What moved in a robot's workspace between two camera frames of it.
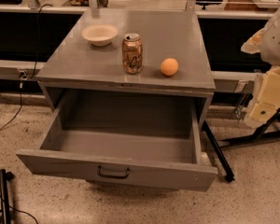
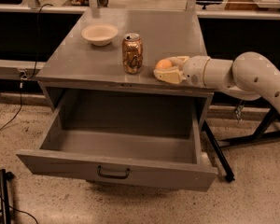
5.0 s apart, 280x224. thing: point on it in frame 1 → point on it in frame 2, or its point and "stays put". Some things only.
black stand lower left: [3, 178] stays put
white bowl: [99, 34] stays put
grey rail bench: [23, 37] stays put
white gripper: [277, 42] → [194, 70]
